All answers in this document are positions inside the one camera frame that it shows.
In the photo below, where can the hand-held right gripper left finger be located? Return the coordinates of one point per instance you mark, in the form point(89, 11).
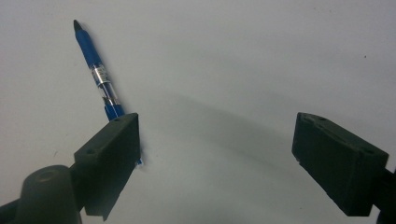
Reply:
point(107, 161)

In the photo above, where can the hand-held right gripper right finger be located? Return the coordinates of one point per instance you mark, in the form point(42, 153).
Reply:
point(334, 161)

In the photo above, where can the blue pen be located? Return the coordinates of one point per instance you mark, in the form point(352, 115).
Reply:
point(93, 60)

